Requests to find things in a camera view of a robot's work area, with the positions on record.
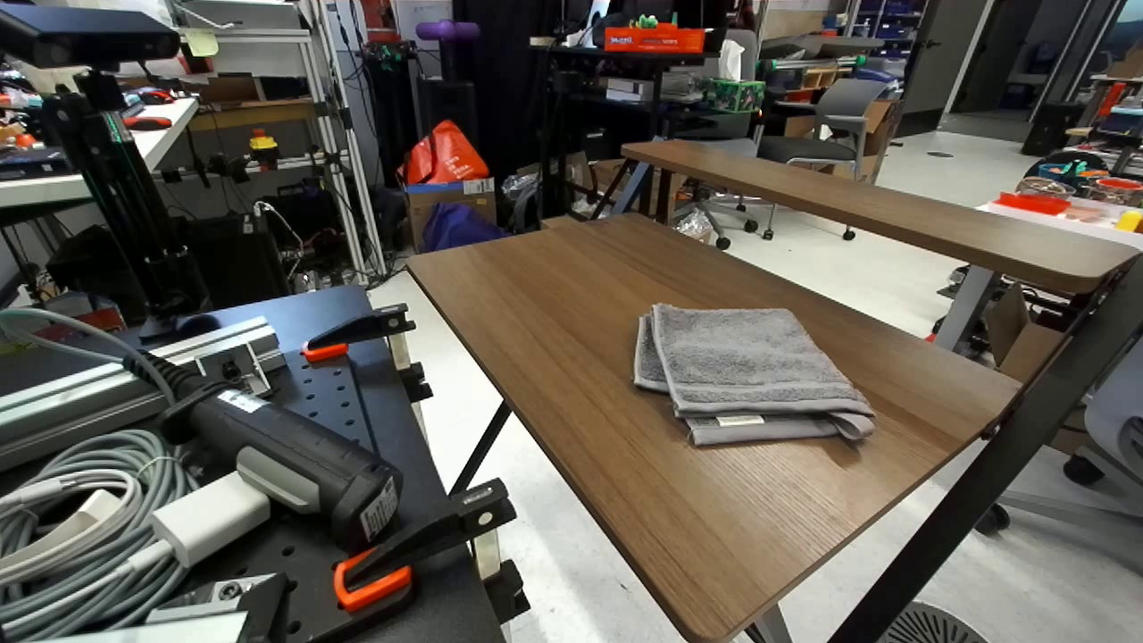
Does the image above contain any black perforated workbench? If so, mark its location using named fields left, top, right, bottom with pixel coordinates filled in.
left=0, top=282, right=534, bottom=643

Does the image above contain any grey coiled cable bundle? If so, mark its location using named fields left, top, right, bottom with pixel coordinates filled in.
left=0, top=425, right=199, bottom=643

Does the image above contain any orange tray on stand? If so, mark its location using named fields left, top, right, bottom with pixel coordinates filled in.
left=603, top=22, right=706, bottom=57

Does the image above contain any cardboard box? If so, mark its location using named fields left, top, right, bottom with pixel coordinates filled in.
left=404, top=177, right=499, bottom=245

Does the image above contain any black handheld scanner device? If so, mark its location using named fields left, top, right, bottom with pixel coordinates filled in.
left=185, top=388, right=399, bottom=551

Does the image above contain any white power adapter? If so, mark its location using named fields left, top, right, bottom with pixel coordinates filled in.
left=155, top=470, right=272, bottom=569

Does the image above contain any white metal shelf rack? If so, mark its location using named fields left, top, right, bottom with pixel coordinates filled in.
left=172, top=0, right=389, bottom=282

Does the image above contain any grey towel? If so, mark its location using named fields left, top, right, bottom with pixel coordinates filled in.
left=634, top=303, right=875, bottom=445

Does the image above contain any long wooden shelf board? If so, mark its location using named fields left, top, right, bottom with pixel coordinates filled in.
left=623, top=140, right=1141, bottom=292

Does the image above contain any white side table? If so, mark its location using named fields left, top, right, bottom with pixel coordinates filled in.
left=0, top=92, right=203, bottom=215

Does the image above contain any grey office chair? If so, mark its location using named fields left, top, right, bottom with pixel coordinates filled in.
left=689, top=76, right=899, bottom=249

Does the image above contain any black orange clamp near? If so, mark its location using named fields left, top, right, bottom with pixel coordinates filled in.
left=331, top=477, right=515, bottom=613

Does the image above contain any orange bag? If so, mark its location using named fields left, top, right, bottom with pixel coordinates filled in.
left=404, top=119, right=491, bottom=184

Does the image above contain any aluminium extrusion rail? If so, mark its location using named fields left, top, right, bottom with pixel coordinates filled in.
left=0, top=317, right=281, bottom=469

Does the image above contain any black orange clamp far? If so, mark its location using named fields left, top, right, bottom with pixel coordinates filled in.
left=302, top=303, right=414, bottom=363

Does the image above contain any black orange clamp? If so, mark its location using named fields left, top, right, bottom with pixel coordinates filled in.
left=331, top=477, right=515, bottom=613
left=302, top=303, right=414, bottom=363

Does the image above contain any wooden table with black frame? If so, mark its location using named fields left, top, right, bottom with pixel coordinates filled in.
left=410, top=215, right=1141, bottom=643

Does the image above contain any black camera on tripod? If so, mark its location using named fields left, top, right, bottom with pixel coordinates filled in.
left=0, top=3, right=203, bottom=314

